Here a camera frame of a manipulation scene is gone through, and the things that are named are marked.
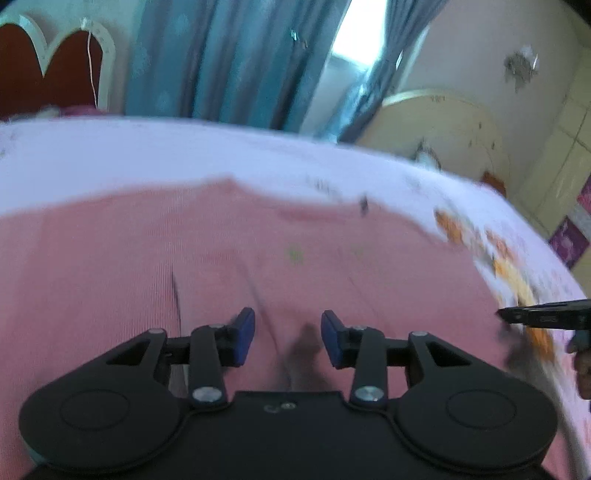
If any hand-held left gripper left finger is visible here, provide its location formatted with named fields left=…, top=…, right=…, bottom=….
left=95, top=307, right=256, bottom=409

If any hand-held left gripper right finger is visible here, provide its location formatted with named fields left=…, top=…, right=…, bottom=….
left=321, top=309, right=468, bottom=409

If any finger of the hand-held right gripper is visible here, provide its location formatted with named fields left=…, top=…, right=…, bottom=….
left=496, top=299, right=591, bottom=331

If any pink knitted garment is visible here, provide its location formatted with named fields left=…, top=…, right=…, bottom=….
left=0, top=178, right=561, bottom=480

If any cream wardrobe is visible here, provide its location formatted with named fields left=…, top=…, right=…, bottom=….
left=515, top=69, right=591, bottom=241

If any floral bed sheet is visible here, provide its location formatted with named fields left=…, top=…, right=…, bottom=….
left=0, top=116, right=591, bottom=480

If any cream arched furniture panel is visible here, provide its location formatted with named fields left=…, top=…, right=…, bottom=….
left=358, top=89, right=511, bottom=197

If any teal curtain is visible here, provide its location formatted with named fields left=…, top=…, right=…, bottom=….
left=124, top=0, right=432, bottom=144

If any bright window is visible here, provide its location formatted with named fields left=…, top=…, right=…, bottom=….
left=300, top=0, right=393, bottom=139

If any red heart-shaped headboard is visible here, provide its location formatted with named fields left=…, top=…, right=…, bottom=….
left=0, top=13, right=116, bottom=121

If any purple wall sticker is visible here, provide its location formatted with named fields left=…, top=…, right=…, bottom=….
left=549, top=178, right=591, bottom=269

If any silver wall decoration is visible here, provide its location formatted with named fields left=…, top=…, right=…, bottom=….
left=504, top=45, right=539, bottom=94

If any white hanging cable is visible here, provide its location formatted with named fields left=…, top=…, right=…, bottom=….
left=82, top=17, right=100, bottom=109

